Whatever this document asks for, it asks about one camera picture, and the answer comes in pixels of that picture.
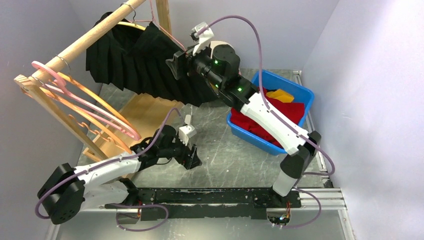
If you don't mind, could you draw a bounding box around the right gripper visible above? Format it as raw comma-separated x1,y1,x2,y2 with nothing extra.
165,40,224,91

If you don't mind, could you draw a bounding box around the black garment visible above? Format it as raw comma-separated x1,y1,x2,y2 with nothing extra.
85,22,218,107

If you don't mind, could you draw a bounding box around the yellow hanger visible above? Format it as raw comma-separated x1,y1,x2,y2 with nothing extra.
117,2,146,31

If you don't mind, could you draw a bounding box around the orange wavy hanger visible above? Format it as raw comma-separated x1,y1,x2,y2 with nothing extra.
41,85,131,152

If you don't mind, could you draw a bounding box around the yellow skirt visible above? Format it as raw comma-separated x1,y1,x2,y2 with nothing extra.
265,89,295,103

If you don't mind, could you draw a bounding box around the pink plastic hanger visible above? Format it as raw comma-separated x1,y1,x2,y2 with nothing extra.
31,61,141,140

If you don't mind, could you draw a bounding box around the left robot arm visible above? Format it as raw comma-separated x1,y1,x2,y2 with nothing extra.
35,124,202,225

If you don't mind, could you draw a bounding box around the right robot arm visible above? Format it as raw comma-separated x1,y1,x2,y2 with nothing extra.
165,44,321,207

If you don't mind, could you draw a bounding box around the small white block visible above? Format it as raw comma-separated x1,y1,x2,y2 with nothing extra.
184,105,193,125

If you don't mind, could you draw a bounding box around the round cream drawer box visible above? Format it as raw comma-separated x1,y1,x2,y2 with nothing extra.
209,40,241,76

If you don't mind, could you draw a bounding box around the wooden clothes rack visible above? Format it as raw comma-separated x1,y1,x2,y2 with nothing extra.
14,0,183,162

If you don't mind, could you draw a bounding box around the blue plastic bin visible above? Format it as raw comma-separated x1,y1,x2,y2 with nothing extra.
226,70,315,156

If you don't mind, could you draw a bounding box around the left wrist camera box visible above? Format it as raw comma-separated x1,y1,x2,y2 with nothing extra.
178,124,197,146

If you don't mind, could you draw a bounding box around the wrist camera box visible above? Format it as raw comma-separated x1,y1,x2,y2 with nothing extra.
178,124,197,146
191,22,215,56

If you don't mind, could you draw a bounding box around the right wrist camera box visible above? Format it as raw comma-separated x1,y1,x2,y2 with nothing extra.
191,22,215,56

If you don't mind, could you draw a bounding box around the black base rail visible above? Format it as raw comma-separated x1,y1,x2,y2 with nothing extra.
121,187,302,221

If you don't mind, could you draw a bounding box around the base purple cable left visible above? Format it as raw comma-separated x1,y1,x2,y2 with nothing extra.
105,202,170,232

